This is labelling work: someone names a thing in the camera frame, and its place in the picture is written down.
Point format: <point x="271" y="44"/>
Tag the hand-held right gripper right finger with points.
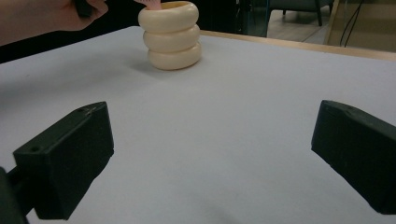
<point x="355" y="155"/>

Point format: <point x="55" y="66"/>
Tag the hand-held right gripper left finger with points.
<point x="62" y="161"/>

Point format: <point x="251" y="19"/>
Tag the cream ribbed holder cup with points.
<point x="171" y="35"/>

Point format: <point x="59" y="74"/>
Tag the wooden table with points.
<point x="311" y="46"/>

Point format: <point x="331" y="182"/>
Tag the light wooden cabinet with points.
<point x="373" y="28"/>

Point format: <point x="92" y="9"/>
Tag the white table mat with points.
<point x="199" y="130"/>

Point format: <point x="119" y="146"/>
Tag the dark chair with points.
<point x="295" y="7"/>

